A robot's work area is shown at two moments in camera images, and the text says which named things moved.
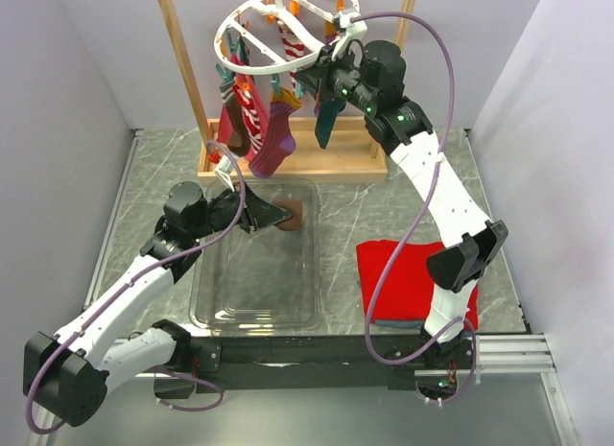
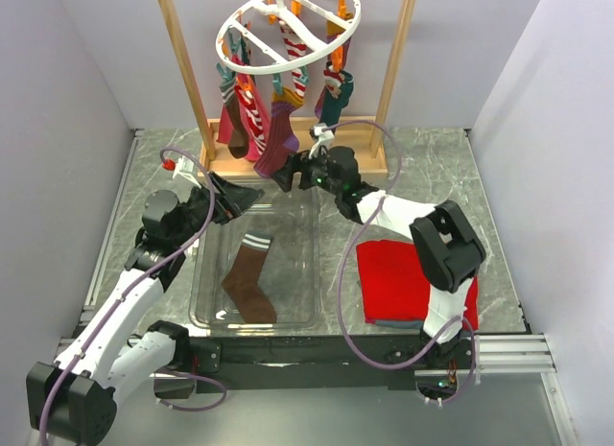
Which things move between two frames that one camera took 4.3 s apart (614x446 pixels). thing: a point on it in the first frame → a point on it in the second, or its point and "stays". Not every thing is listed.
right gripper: (316, 78) → (295, 163)
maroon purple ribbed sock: (281, 142) stays
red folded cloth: (403, 295) stays
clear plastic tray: (268, 278) stays
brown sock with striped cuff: (295, 207) → (242, 285)
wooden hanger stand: (356, 154) stays
